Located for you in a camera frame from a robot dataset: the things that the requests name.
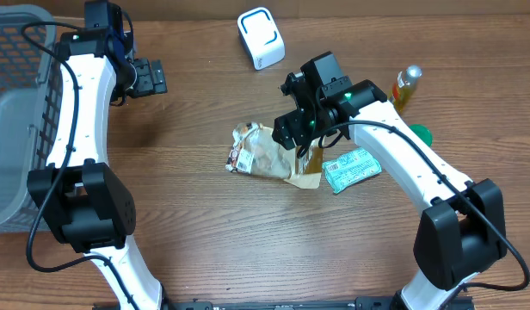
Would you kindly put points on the white barcode scanner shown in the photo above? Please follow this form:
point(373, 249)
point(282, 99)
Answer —
point(261, 37)

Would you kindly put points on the green lid white jar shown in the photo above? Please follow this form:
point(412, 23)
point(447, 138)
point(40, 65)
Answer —
point(423, 133)

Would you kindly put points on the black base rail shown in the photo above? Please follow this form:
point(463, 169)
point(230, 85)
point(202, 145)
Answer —
point(360, 303)

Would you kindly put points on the beans packet with barcode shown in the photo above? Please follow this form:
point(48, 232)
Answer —
point(255, 153)

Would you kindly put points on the yellow dish soap bottle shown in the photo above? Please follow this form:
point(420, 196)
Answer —
point(405, 87)

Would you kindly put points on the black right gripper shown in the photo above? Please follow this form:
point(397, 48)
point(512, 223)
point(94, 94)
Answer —
point(292, 128)

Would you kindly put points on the grey plastic shopping basket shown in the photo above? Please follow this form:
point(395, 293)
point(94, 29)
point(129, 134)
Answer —
point(30, 97)

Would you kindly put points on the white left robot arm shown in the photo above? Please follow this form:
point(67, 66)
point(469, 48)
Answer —
point(78, 196)

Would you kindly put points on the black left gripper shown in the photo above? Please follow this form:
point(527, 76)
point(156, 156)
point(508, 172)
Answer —
point(149, 87)

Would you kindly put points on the green wet wipes pack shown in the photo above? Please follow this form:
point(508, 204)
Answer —
point(350, 168)

